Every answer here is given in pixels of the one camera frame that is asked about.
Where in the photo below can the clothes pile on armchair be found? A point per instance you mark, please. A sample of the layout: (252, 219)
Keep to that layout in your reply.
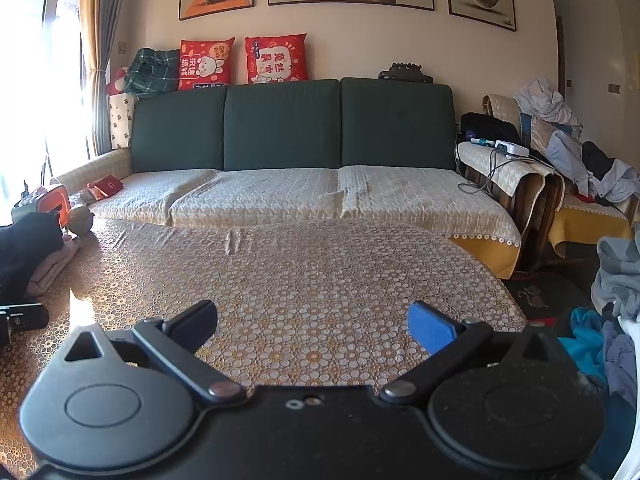
(565, 152)

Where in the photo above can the dark floor rug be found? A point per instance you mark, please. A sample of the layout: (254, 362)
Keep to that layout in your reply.
(545, 295)

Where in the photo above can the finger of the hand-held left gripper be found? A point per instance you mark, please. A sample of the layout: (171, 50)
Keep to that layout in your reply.
(22, 319)

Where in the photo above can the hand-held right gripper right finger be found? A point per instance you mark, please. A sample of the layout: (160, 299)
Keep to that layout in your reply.
(430, 327)

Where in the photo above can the black folded garment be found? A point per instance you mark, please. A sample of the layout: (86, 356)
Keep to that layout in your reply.
(27, 255)

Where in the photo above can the green sofa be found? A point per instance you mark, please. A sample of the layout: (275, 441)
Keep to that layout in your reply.
(280, 125)

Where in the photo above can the black bag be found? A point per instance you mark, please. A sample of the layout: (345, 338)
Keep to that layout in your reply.
(487, 127)

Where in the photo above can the beige folded garment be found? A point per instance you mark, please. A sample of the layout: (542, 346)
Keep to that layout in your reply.
(52, 270)

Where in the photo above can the wooden armchair with cover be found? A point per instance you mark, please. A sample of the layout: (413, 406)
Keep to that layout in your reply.
(580, 215)

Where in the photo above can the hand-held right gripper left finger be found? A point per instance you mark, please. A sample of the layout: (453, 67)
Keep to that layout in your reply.
(192, 322)

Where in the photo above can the cream lace sofa cover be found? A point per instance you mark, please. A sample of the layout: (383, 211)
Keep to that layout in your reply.
(400, 195)

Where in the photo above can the black massager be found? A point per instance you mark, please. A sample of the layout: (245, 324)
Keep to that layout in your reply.
(405, 74)

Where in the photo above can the red rabbit print cushion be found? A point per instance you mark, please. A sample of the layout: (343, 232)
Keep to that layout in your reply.
(206, 64)
(276, 59)

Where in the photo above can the white power strip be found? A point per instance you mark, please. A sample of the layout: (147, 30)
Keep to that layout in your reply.
(512, 150)

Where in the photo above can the red plush toy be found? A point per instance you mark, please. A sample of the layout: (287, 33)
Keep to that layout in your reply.
(116, 81)

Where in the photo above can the grey and yellow curtain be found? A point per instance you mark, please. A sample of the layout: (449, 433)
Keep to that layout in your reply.
(100, 35)

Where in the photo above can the clothes pile with teal garment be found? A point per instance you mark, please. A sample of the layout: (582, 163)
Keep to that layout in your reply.
(615, 280)

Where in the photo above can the green plaid cloth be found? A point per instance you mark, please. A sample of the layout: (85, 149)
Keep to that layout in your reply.
(150, 72)

